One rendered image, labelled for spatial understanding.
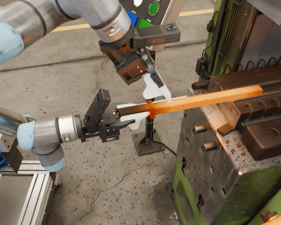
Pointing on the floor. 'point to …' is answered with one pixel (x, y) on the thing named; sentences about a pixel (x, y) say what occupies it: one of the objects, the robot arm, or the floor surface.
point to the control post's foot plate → (141, 146)
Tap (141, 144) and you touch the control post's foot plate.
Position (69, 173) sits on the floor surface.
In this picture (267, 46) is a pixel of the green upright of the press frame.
